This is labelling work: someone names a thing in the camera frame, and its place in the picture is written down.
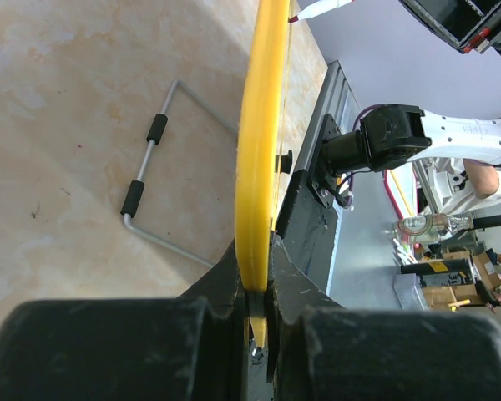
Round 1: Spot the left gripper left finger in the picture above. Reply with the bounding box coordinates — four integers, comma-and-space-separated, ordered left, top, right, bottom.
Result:
0, 247, 248, 400

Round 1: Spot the yellow framed whiteboard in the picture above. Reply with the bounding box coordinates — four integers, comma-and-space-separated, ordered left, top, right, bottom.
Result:
234, 1, 291, 347

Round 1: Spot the white marker purple cap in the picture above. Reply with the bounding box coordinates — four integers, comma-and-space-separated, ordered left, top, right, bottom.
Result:
288, 0, 352, 23

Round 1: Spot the clear glass bottle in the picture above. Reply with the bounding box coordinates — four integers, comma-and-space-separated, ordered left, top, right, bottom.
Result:
392, 213, 473, 245

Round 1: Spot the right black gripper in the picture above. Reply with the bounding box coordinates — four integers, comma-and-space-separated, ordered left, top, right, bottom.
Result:
401, 0, 501, 54

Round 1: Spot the cardboard boxes background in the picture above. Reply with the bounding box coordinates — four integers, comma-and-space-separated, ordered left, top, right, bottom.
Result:
420, 250, 501, 312

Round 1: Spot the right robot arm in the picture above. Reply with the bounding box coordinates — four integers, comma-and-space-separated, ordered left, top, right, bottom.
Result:
318, 1, 501, 176

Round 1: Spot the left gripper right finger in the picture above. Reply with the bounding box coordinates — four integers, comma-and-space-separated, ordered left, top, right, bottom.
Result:
266, 236, 501, 400

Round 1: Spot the person in white shirt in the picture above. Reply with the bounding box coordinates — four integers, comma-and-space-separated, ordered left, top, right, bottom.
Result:
433, 158, 501, 216

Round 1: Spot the black cylinder can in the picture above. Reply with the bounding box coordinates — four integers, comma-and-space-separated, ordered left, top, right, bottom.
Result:
401, 258, 476, 288

